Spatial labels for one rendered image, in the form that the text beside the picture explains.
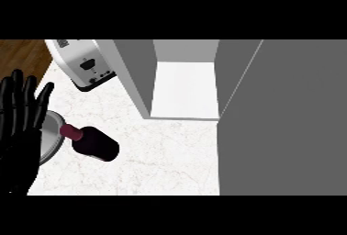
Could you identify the dark red wine bottle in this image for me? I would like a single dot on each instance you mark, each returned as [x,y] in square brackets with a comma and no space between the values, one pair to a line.
[94,145]

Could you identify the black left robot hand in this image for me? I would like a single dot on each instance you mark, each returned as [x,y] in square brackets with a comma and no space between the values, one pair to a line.
[17,128]

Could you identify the grey round plate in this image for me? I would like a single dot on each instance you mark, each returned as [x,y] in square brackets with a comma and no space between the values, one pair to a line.
[49,137]

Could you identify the white open cabinet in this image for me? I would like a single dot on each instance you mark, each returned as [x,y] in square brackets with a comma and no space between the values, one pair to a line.
[181,88]

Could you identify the grey cabinet door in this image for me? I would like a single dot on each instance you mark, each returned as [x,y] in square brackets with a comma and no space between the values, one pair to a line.
[284,119]

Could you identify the white toaster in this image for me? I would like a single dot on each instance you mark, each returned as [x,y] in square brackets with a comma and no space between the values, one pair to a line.
[82,61]

